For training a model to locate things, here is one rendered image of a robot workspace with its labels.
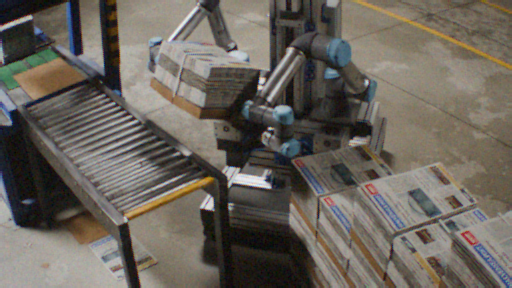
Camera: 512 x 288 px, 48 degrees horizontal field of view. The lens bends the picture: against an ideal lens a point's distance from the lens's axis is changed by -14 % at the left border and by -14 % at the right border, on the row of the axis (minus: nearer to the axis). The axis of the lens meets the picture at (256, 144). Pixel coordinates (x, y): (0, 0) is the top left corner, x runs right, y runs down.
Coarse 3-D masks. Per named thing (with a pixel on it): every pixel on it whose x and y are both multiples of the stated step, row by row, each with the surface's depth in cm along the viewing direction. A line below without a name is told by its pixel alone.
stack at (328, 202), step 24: (360, 144) 290; (312, 168) 274; (336, 168) 274; (360, 168) 273; (384, 168) 272; (312, 192) 262; (336, 192) 260; (312, 216) 269; (336, 216) 246; (312, 240) 273; (336, 240) 249; (312, 264) 279; (360, 264) 230
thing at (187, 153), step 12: (96, 84) 355; (108, 96) 341; (132, 108) 328; (144, 120) 317; (156, 132) 307; (168, 144) 299; (180, 144) 298; (192, 156) 289; (204, 168) 281; (216, 168) 281; (216, 180) 274; (216, 192) 278
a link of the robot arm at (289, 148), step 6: (270, 138) 259; (276, 138) 255; (270, 144) 259; (276, 144) 256; (282, 144) 254; (288, 144) 253; (294, 144) 254; (276, 150) 258; (282, 150) 254; (288, 150) 253; (294, 150) 255; (288, 156) 255
